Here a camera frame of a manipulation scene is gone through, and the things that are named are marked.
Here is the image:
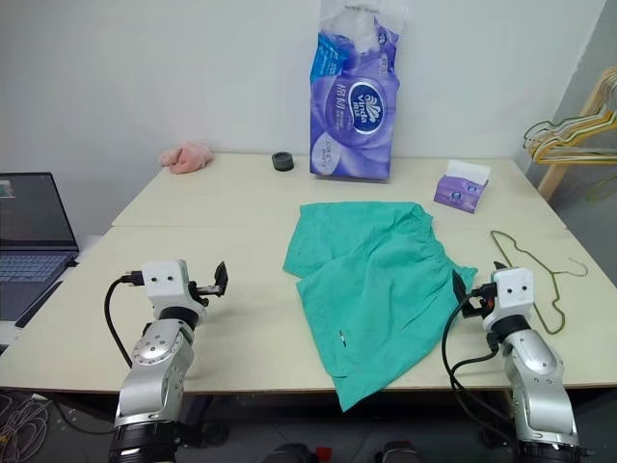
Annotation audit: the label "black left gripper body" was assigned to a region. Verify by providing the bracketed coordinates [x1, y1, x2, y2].
[188, 280, 227, 307]

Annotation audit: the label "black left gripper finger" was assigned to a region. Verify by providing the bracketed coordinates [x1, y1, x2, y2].
[214, 260, 230, 296]

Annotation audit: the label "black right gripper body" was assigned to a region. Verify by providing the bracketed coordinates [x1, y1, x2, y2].
[461, 283, 496, 320]

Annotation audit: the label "olive wire hanger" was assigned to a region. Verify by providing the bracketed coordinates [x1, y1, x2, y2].
[490, 230, 590, 336]

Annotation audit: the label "green shorts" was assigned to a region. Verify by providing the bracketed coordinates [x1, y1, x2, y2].
[282, 201, 479, 414]

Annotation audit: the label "small purple tissue pack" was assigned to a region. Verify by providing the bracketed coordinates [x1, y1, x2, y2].
[432, 159, 491, 214]

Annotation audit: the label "wooden clothes rack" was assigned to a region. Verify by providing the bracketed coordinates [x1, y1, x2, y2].
[536, 66, 617, 200]

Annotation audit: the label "pink fluffy cloth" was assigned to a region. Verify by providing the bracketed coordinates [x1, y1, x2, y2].
[159, 139, 216, 177]

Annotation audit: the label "black tape roll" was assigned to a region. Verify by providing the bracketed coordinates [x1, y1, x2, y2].
[271, 150, 297, 174]

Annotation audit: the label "dark rounded shape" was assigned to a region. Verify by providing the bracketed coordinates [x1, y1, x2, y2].
[379, 440, 436, 463]

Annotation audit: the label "grey laptop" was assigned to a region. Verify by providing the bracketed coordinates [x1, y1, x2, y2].
[0, 172, 81, 330]

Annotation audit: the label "purple tissue multipack bag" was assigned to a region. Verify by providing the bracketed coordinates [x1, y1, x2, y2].
[308, 0, 412, 184]

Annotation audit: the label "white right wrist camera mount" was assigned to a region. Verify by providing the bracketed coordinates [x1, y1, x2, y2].
[480, 265, 536, 330]

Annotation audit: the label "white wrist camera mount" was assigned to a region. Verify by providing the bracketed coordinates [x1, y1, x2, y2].
[139, 259, 207, 315]
[480, 265, 536, 330]

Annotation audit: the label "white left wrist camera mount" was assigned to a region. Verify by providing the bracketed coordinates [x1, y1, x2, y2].
[139, 259, 207, 315]

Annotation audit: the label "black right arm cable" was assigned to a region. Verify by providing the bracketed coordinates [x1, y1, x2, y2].
[440, 294, 524, 448]

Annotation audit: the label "bunch of wire hangers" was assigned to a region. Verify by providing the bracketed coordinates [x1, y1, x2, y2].
[526, 109, 617, 166]

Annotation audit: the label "grey floor cables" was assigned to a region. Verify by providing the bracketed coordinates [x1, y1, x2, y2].
[0, 389, 55, 446]

